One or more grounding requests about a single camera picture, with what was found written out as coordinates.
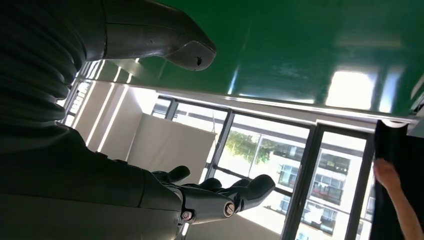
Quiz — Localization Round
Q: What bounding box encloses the black window frame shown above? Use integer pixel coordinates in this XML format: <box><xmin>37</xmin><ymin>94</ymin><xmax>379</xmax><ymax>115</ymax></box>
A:
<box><xmin>150</xmin><ymin>96</ymin><xmax>377</xmax><ymax>240</ymax></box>

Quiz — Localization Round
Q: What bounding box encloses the building outside window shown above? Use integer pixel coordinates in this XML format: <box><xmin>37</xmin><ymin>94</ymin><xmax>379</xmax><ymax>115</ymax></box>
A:
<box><xmin>211</xmin><ymin>112</ymin><xmax>375</xmax><ymax>240</ymax></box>

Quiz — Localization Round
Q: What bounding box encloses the green conveyor belt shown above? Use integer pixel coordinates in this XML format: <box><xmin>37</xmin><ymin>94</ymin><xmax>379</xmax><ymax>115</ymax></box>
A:
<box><xmin>109</xmin><ymin>0</ymin><xmax>424</xmax><ymax>117</ymax></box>

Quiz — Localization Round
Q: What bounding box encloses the person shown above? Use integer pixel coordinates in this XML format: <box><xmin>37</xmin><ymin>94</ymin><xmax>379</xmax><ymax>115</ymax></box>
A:
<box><xmin>369</xmin><ymin>119</ymin><xmax>424</xmax><ymax>240</ymax></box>

